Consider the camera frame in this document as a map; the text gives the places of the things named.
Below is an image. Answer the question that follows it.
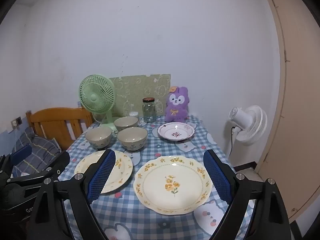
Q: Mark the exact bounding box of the beige door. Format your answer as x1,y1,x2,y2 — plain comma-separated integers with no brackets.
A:
256,0,319,221

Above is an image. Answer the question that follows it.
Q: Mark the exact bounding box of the glass jar black lid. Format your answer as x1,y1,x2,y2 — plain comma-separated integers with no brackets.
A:
143,97,156,123

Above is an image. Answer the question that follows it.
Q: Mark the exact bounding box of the purple plush bunny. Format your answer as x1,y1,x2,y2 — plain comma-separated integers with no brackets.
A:
164,86,189,122

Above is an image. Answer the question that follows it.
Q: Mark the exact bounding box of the green desk fan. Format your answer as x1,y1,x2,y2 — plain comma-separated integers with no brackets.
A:
78,74,117,132

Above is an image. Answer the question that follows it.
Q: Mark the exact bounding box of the white standing fan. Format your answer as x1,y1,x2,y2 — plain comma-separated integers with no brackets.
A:
229,105,267,146

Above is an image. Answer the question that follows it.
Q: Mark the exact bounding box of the grey plaid pillow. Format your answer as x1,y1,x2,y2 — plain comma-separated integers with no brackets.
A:
12,127,62,177

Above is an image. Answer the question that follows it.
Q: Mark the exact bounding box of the blue checkered tablecloth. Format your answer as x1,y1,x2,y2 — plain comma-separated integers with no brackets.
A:
57,114,253,240

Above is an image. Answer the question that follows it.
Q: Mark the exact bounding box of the floral ceramic bowl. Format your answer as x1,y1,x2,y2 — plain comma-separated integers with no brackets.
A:
85,126,113,149
114,116,139,132
117,127,148,151

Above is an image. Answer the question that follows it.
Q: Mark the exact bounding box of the scalloped yellow flower plate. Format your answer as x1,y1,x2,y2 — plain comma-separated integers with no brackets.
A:
133,155,213,216

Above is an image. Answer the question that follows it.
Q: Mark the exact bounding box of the black fan power cable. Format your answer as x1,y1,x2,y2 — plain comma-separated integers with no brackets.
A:
228,126,241,158

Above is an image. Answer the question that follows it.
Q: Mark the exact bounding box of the wall power outlet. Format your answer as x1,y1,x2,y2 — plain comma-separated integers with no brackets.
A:
11,116,22,129

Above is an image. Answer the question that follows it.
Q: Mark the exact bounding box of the wooden bed headboard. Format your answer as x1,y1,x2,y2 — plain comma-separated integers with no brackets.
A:
26,107,93,150

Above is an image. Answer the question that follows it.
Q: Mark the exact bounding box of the white red-trimmed plate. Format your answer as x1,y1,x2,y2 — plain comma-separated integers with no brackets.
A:
157,122,195,141

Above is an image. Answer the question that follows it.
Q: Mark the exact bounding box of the green patterned wall mat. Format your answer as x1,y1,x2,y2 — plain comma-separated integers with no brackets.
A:
110,74,171,117

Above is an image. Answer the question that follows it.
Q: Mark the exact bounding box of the round yellow flower plate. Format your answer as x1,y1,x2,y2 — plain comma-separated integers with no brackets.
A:
74,150,133,194

